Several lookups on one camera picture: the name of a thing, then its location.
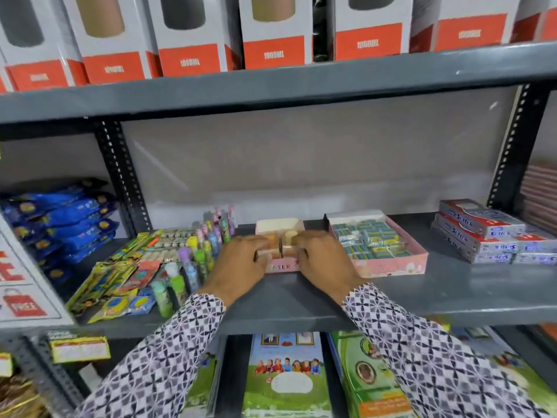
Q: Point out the grey metal shelf rack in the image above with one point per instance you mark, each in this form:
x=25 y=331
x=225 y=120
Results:
x=304 y=78

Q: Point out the pile of blue-green erasers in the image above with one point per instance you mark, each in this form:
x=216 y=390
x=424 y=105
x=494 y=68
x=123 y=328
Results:
x=370 y=241

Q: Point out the person's left fingers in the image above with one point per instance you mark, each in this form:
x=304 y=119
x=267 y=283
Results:
x=267 y=248

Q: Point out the large pink eraser box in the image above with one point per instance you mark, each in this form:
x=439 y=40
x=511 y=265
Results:
x=391 y=263

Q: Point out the stack of pink notebooks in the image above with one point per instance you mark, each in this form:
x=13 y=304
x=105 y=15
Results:
x=539 y=195

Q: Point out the pile of blue packets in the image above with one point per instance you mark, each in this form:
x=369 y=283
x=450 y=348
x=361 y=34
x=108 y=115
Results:
x=61 y=226

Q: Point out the person's left forearm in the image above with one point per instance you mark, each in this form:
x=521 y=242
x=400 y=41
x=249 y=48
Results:
x=161 y=365

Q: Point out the green landscape notebook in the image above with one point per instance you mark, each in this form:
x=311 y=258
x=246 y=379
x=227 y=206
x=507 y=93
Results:
x=202 y=387

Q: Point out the notebook with children picture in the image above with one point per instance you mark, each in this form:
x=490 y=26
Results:
x=285 y=378

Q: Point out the pile of yellow-green stationery packets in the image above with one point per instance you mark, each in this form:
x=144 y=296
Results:
x=117 y=282

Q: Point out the orange eraser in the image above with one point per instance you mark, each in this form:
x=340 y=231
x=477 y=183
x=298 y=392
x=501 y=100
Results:
x=272 y=237

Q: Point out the row of white bottle boxes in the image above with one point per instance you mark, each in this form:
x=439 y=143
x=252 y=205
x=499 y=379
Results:
x=278 y=34

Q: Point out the person's right hand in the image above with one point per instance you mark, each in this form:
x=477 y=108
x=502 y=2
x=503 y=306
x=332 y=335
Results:
x=328 y=263

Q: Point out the yellow shelf price label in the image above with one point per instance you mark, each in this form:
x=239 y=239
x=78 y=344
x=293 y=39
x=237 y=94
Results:
x=80 y=349
x=5 y=364

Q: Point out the person's right fingers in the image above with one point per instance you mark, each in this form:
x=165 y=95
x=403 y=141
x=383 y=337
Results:
x=300 y=245

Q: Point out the small pink eraser box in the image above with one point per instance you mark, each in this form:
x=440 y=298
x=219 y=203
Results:
x=283 y=266

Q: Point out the clear blister strip pack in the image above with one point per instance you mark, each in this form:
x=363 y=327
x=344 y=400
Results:
x=174 y=243

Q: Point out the person's left hand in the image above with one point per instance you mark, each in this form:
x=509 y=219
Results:
x=235 y=267

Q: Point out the white sign with red print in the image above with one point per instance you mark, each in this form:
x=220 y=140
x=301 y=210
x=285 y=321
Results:
x=21 y=282

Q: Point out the golden shiny packets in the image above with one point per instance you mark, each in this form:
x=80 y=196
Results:
x=19 y=398

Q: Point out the cream eraser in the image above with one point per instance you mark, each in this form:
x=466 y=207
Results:
x=290 y=235

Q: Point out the group of colourful glue sticks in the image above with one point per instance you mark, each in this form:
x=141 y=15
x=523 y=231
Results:
x=196 y=256

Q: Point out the person's right forearm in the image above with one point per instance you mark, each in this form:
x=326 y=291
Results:
x=426 y=361

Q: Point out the green cover notebook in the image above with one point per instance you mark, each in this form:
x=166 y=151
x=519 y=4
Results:
x=370 y=378

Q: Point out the red and blue staples box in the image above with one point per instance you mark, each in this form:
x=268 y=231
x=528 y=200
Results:
x=465 y=237
x=478 y=219
x=461 y=250
x=535 y=245

